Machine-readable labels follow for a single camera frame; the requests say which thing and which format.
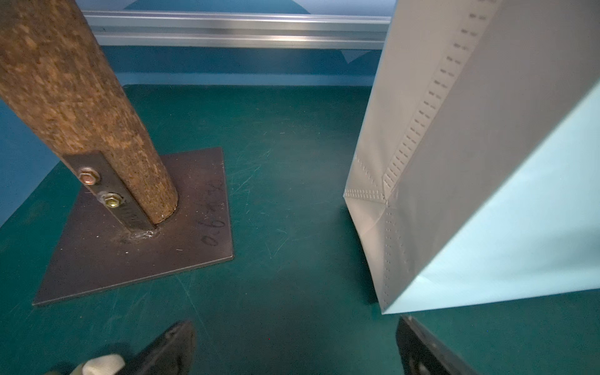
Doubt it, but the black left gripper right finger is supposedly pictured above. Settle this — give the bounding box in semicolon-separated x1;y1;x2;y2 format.
395;315;478;375

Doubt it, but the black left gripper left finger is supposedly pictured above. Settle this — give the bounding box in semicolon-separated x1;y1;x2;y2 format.
117;320;196;375

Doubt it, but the light blue delivery bag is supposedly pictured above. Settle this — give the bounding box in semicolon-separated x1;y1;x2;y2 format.
344;1;599;314

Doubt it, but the cream work glove yellow cuff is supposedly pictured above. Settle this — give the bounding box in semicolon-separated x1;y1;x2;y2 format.
70;354;126;375

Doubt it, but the brown cork tree trunk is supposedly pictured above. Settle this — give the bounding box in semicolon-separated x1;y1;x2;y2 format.
1;1;178;223

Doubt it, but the dark metal tree base plate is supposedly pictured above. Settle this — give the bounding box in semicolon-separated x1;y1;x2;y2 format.
32;148;234;306

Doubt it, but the rear aluminium frame rail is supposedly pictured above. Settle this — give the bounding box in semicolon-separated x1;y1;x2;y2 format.
84;10;391;50

